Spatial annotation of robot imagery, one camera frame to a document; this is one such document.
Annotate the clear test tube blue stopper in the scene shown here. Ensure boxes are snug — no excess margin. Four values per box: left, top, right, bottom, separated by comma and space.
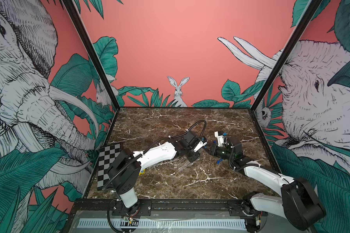
178, 160, 193, 171

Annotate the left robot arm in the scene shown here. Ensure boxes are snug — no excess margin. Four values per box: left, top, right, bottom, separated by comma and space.
102, 131, 207, 209

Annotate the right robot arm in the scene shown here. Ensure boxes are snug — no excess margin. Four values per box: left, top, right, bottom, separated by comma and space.
203, 134, 327, 233

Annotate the checkerboard calibration board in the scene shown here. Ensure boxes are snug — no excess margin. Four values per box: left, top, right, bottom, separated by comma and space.
97, 143, 123, 191

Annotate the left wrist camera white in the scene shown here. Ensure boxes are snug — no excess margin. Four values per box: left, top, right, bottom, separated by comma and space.
193, 137, 207, 152

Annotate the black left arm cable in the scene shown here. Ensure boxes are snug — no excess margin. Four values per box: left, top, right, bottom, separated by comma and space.
171, 119, 208, 140

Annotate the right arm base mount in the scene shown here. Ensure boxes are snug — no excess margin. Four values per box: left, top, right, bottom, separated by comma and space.
227, 200, 268, 218

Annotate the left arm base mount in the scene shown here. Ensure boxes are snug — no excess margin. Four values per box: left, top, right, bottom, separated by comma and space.
109, 199, 152, 217

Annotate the white slotted cable duct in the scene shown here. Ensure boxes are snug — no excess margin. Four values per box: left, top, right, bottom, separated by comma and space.
76, 218, 248, 230

